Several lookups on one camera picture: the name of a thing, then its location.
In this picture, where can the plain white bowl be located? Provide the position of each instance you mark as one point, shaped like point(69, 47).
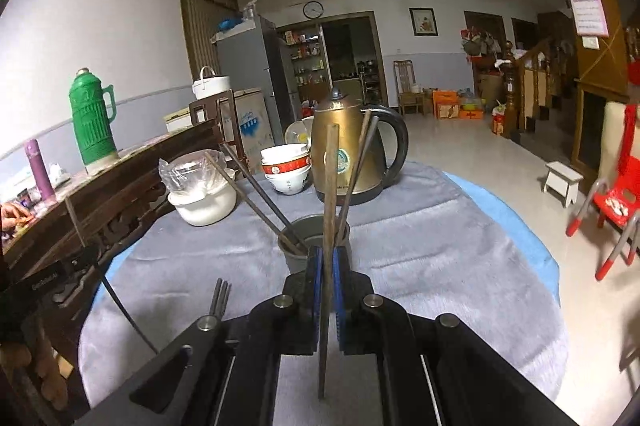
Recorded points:
point(282, 153)

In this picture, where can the white bowl red emblem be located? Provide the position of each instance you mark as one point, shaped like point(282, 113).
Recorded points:
point(286, 185)

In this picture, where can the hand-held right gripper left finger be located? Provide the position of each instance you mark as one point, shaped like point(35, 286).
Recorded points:
point(312, 291)

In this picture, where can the cream box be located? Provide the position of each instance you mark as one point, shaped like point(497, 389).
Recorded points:
point(177, 121)

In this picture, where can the green thermos flask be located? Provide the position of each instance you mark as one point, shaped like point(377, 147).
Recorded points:
point(92, 126)

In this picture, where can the red bag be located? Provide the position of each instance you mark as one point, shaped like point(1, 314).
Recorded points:
point(500, 121)

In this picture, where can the white bowl red band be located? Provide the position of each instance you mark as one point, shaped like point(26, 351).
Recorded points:
point(285, 167)

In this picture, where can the hanging bags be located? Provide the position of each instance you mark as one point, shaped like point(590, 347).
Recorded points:
point(477, 43)

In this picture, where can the carved wooden bench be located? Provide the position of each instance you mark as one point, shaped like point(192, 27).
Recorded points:
point(125, 196)

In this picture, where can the grey refrigerator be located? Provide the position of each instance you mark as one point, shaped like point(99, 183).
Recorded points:
point(250, 56)

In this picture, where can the white plate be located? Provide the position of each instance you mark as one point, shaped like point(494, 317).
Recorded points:
point(297, 133)

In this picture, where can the round wall clock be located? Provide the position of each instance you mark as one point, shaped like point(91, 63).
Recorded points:
point(313, 9)

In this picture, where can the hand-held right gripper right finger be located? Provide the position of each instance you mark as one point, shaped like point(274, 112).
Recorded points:
point(339, 291)

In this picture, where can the shelf cabinet with jars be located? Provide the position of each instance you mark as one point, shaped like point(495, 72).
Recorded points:
point(305, 61)

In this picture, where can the dark wooden chair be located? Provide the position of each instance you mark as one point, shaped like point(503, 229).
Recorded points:
point(210, 111)

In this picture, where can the clear water jug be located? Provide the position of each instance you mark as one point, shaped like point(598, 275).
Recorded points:
point(470, 97)

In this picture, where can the clear plastic bag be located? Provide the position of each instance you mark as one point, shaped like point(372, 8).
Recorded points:
point(185, 178)

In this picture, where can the brown wooden chair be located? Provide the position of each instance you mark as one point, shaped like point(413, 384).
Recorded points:
point(407, 91)

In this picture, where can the blue table cover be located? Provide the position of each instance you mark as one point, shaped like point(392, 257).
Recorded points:
point(520, 236)

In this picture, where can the metal kitchen rack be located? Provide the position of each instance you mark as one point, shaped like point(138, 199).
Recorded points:
point(371, 83)

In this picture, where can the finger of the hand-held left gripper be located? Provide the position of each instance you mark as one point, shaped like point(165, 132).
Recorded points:
point(80, 278)

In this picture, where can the wooden cabinet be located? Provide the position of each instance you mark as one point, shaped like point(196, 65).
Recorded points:
point(597, 126)

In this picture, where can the gold electric kettle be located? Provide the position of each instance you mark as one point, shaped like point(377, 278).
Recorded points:
point(350, 126)

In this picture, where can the red plastic chair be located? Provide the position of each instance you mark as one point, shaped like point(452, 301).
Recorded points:
point(615, 203)

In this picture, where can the grey metal chopstick holder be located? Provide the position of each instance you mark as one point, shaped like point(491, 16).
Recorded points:
point(295, 262)

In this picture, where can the purple bottle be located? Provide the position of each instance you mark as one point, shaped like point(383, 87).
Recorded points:
point(39, 171)

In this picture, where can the person's left hand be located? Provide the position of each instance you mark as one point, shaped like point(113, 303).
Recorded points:
point(47, 371)

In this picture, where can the orange cardboard box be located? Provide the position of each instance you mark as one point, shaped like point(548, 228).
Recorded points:
point(446, 103)

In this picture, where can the white chest freezer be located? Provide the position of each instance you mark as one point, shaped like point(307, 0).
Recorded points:
point(250, 121)

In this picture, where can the wooden window screen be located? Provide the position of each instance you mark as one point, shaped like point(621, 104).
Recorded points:
point(205, 26)

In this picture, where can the white pot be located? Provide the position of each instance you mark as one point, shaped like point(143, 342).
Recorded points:
point(205, 208)

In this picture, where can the framed wall picture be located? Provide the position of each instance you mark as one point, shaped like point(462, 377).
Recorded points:
point(423, 22)

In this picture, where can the white step stool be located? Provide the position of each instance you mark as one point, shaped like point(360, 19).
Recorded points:
point(562, 178)

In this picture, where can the blue bag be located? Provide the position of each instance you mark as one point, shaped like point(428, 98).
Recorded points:
point(230, 25)

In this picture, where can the wooden stair railing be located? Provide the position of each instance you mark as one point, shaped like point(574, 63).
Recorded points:
point(535, 81)

